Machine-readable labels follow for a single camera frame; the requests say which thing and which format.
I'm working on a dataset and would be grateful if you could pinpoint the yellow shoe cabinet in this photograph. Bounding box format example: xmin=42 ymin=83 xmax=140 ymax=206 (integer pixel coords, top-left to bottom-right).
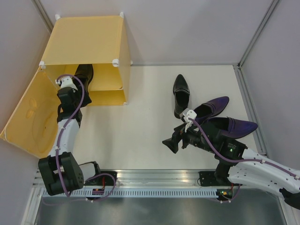
xmin=39 ymin=15 xmax=131 ymax=105

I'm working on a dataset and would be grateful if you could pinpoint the left aluminium frame post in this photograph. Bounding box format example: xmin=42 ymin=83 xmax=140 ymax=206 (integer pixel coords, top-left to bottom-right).
xmin=31 ymin=0 xmax=54 ymax=33

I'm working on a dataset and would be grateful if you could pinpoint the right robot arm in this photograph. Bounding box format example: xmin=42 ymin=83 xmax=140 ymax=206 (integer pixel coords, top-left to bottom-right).
xmin=162 ymin=123 xmax=300 ymax=209

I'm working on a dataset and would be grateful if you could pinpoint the right aluminium frame profile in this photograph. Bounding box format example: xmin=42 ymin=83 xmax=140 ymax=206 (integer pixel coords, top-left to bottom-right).
xmin=233 ymin=0 xmax=300 ymax=225

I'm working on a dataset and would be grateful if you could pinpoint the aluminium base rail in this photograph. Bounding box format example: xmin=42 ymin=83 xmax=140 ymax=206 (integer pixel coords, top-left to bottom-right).
xmin=101 ymin=169 xmax=211 ymax=188

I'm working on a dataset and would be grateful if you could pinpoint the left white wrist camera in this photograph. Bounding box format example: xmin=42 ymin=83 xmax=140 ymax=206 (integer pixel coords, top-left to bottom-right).
xmin=55 ymin=75 xmax=78 ymax=90

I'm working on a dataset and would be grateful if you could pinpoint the purple cable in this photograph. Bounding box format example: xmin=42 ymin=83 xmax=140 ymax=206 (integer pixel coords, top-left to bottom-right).
xmin=185 ymin=117 xmax=300 ymax=179
xmin=42 ymin=74 xmax=117 ymax=207

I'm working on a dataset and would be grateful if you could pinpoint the purple loafer upper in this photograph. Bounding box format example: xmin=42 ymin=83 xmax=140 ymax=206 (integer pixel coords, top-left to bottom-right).
xmin=194 ymin=96 xmax=230 ymax=125

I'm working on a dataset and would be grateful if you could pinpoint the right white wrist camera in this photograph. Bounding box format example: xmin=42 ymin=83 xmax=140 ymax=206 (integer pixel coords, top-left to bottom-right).
xmin=180 ymin=108 xmax=197 ymax=132

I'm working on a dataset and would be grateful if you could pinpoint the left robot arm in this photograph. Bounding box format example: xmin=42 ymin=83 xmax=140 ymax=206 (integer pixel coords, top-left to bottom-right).
xmin=38 ymin=87 xmax=102 ymax=196

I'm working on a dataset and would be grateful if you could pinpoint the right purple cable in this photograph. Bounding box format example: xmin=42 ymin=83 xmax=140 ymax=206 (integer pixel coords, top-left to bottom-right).
xmin=185 ymin=117 xmax=300 ymax=179

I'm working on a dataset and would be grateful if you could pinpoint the purple loafer lower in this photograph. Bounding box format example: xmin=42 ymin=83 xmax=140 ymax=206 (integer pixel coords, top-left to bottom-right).
xmin=207 ymin=117 xmax=258 ymax=139

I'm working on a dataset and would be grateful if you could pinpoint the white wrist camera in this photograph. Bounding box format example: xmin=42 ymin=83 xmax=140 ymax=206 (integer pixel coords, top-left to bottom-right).
xmin=180 ymin=108 xmax=197 ymax=132
xmin=55 ymin=75 xmax=78 ymax=90

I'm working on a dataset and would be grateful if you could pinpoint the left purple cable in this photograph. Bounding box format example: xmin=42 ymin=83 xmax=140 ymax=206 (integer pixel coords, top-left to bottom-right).
xmin=42 ymin=74 xmax=117 ymax=207

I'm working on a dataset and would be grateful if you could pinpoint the purple loafer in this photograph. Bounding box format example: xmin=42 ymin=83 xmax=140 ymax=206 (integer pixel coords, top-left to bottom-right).
xmin=194 ymin=96 xmax=230 ymax=125
xmin=207 ymin=117 xmax=258 ymax=139

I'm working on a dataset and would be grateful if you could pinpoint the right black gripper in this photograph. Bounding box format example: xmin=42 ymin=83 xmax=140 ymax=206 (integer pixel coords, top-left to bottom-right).
xmin=162 ymin=120 xmax=215 ymax=154

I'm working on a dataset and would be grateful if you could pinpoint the black leather shoe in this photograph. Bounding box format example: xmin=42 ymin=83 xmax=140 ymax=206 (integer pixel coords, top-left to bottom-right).
xmin=75 ymin=64 xmax=94 ymax=107

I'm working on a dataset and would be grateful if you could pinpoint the white slotted cable duct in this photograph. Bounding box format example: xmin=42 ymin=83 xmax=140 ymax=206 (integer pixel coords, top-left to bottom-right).
xmin=42 ymin=189 xmax=218 ymax=198

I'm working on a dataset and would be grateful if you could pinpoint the black pointed loafer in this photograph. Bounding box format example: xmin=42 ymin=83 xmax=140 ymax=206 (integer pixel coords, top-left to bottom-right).
xmin=172 ymin=74 xmax=190 ymax=119

